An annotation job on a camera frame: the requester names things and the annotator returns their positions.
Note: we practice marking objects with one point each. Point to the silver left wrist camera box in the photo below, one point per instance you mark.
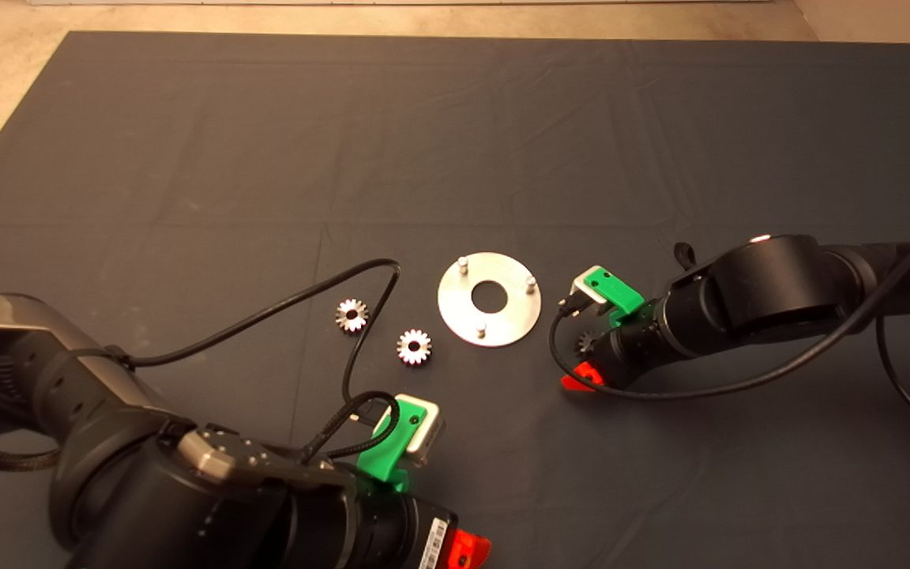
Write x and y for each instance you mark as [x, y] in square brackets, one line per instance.
[427, 438]

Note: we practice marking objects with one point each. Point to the green right camera mount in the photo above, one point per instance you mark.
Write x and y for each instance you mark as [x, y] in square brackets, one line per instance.
[617, 296]

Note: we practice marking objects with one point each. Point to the dark grey table cloth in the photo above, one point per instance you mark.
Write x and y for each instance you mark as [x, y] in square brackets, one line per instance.
[502, 142]

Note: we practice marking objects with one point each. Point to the round metal carrier plate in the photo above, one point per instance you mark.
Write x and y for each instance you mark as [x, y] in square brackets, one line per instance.
[463, 312]

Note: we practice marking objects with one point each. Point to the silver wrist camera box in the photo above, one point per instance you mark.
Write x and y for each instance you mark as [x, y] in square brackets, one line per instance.
[427, 438]
[584, 286]

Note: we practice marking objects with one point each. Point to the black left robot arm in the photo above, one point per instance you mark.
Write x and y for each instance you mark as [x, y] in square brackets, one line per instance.
[186, 514]

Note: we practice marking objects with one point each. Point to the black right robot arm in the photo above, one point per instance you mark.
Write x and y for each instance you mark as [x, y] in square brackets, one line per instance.
[779, 284]

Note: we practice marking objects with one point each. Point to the green left camera mount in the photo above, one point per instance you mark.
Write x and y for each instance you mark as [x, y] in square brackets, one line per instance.
[384, 458]

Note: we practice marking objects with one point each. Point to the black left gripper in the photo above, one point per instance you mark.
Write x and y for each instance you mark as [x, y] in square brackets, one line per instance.
[400, 529]

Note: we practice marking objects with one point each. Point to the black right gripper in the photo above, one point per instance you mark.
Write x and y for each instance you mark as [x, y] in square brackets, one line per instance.
[633, 352]

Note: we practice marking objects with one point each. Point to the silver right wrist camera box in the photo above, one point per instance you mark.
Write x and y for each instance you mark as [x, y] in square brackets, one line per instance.
[584, 286]

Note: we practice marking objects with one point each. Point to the small steel planetary gear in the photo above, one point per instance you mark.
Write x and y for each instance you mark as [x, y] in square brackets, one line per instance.
[584, 344]
[344, 308]
[406, 340]

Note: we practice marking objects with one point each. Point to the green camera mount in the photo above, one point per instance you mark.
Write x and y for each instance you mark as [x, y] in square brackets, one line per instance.
[617, 296]
[384, 458]

